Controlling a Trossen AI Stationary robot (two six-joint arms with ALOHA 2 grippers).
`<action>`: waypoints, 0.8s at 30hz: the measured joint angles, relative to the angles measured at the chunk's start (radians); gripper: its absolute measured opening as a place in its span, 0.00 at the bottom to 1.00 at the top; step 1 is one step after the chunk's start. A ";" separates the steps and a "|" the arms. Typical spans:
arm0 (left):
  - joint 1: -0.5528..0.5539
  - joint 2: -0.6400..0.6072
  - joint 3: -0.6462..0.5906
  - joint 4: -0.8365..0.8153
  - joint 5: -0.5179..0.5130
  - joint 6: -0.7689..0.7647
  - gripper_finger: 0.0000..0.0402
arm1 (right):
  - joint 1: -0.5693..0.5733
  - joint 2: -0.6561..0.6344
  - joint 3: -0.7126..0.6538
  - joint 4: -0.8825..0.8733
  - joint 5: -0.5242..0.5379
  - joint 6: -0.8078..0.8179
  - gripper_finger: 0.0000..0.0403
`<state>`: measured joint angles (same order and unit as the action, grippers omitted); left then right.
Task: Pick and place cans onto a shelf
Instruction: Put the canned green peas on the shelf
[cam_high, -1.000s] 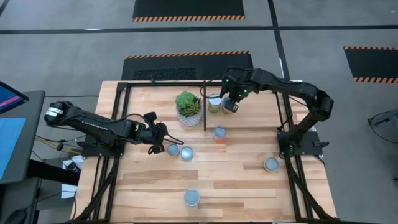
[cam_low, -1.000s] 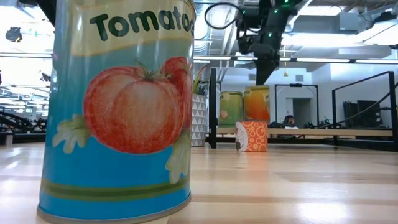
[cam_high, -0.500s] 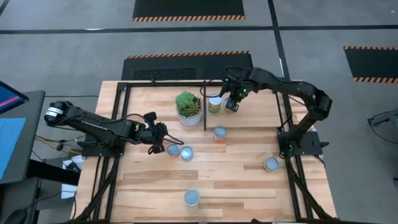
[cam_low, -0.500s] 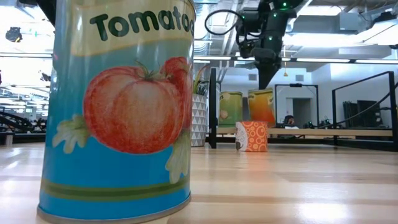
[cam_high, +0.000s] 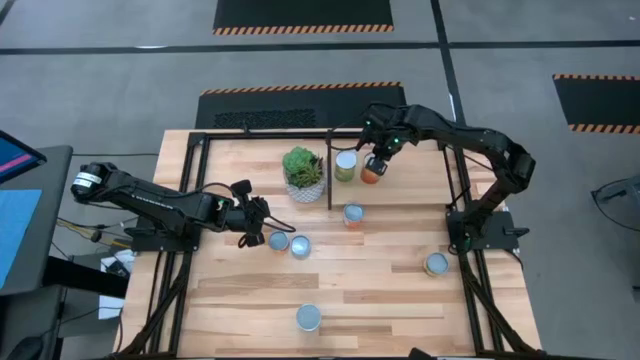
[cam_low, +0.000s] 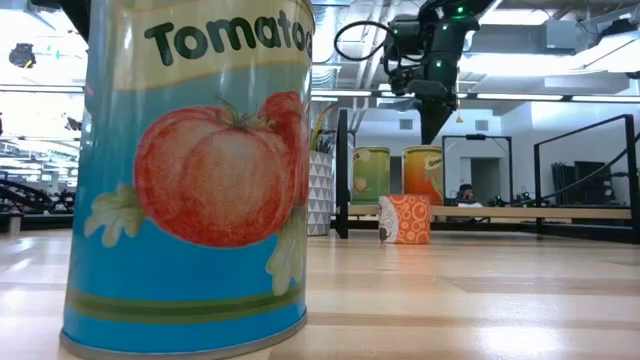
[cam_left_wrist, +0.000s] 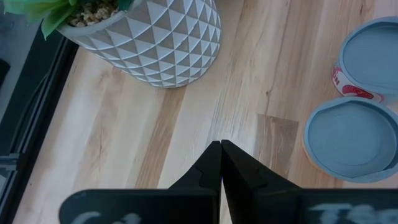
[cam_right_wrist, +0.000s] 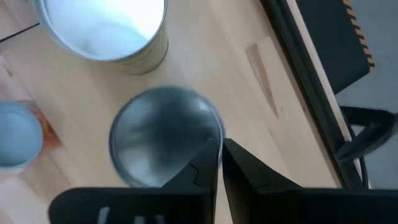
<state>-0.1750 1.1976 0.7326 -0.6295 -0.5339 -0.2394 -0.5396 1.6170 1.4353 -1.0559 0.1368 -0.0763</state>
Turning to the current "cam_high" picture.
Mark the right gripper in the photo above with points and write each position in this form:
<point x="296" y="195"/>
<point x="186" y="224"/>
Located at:
<point x="382" y="132"/>

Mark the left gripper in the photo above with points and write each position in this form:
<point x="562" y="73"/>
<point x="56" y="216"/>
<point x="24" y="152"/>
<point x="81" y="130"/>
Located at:
<point x="242" y="215"/>

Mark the orange green beans can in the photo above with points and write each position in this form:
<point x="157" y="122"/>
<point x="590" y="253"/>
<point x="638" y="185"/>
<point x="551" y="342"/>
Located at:
<point x="369" y="176"/>

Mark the tin can green label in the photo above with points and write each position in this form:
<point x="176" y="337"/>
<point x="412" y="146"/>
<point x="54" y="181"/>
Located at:
<point x="345" y="160"/>

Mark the tomatoes tin can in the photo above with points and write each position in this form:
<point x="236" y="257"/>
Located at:
<point x="353" y="212"/>

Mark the tin can light blue label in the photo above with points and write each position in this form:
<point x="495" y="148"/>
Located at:
<point x="308" y="316"/>

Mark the tin can peach label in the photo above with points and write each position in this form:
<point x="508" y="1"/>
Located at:
<point x="436" y="263"/>

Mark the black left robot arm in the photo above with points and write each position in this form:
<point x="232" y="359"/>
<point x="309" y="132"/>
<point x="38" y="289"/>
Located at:
<point x="150" y="200"/>

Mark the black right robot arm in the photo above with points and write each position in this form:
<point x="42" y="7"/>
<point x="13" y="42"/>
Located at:
<point x="475" y="137"/>

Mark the white triangle-patterned plant pot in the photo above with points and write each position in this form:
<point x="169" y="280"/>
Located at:
<point x="306" y="194"/>

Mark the black hazard-striped floor mat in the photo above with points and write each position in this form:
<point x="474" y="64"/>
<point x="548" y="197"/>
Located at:
<point x="600" y="102"/>
<point x="300" y="12"/>
<point x="350" y="105"/>

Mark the green succulent plant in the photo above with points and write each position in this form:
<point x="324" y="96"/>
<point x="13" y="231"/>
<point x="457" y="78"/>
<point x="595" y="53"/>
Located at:
<point x="300" y="162"/>

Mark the white paper sheet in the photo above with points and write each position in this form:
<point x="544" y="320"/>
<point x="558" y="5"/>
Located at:
<point x="110" y="305"/>

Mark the black desk base bar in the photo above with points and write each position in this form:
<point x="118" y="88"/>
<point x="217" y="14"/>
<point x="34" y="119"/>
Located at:
<point x="85" y="277"/>

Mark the grey desk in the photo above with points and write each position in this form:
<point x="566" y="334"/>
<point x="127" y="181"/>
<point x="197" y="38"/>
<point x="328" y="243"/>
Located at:
<point x="55" y="200"/>

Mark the blue sheet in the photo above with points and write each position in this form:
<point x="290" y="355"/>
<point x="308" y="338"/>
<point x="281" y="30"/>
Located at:
<point x="17" y="230"/>

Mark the computer monitor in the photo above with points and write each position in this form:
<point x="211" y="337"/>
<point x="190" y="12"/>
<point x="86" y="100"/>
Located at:
<point x="17" y="160"/>

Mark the black aluminium table frame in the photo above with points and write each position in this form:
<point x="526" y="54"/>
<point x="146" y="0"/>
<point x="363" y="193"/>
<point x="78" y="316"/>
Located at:
<point x="280" y="135"/>

